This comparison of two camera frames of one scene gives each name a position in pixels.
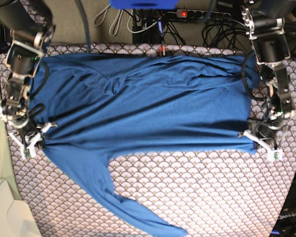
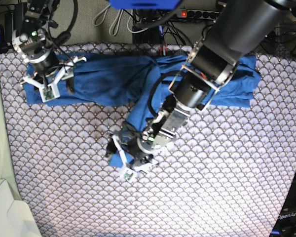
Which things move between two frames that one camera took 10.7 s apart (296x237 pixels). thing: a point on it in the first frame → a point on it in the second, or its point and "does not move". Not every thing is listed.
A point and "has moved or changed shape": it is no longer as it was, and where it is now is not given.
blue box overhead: (144, 4) does not move
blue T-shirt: (91, 108) has moved or changed shape
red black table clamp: (163, 50) does not move
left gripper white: (32, 139) → (49, 91)
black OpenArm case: (292, 221) does not move
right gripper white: (273, 155) → (129, 173)
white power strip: (194, 14) does not move
